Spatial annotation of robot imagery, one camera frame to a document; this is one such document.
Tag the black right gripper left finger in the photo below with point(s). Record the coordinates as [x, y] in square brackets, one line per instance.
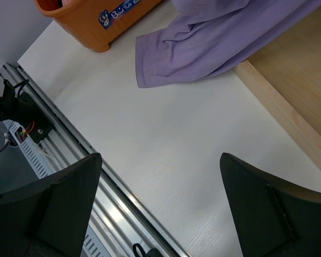
[50, 216]

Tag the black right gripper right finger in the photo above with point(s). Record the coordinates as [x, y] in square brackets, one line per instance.
[272, 216]

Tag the lilac t shirt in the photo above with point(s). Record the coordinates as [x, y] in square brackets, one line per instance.
[208, 38]

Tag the pink t shirt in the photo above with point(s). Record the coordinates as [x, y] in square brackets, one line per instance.
[66, 2]

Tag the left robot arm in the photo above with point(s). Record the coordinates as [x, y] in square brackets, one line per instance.
[19, 107]

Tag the wooden clothes rack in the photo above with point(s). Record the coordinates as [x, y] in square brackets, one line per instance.
[285, 76]

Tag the orange plastic basket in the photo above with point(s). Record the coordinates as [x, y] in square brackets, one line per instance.
[95, 24]

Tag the aluminium mounting rail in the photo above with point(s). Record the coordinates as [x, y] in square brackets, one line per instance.
[118, 219]

